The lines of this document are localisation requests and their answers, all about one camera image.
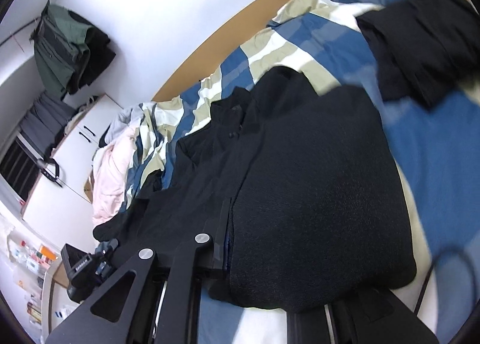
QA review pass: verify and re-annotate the black strap on cabinet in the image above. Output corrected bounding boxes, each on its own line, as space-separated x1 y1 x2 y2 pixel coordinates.
37 157 63 189

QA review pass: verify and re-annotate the pink blanket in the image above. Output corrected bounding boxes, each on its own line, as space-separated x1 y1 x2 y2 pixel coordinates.
92 127 136 226

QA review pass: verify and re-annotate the white cabinet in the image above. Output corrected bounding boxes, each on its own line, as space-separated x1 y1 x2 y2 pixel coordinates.
22 95 121 252

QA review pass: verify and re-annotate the grey curtain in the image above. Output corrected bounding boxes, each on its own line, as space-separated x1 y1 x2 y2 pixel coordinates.
19 92 77 157

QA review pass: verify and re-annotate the black cable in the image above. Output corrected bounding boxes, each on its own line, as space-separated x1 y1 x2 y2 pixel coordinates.
412 245 478 315

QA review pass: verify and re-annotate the green hanging jacket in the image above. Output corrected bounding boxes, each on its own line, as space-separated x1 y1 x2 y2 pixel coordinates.
29 2 116 100

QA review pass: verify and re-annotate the shelf with small items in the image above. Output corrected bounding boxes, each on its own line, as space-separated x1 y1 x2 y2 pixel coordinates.
1 219 45 330

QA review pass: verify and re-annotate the blue beige checkered duvet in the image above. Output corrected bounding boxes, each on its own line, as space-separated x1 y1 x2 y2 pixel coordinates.
119 0 480 344

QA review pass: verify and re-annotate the grey garment on pile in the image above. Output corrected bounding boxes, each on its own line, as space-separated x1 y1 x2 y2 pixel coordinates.
103 104 143 145

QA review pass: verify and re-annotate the black garment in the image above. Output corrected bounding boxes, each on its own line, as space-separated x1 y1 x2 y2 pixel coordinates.
356 0 479 110

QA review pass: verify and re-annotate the clothes pile on cabinet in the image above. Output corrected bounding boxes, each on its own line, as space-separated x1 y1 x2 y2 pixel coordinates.
64 96 99 136

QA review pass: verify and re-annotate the cardboard box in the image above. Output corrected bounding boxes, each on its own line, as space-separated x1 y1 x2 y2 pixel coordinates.
84 172 95 203

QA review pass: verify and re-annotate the black fleece jacket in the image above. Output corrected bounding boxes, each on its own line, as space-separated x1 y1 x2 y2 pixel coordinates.
94 66 416 312

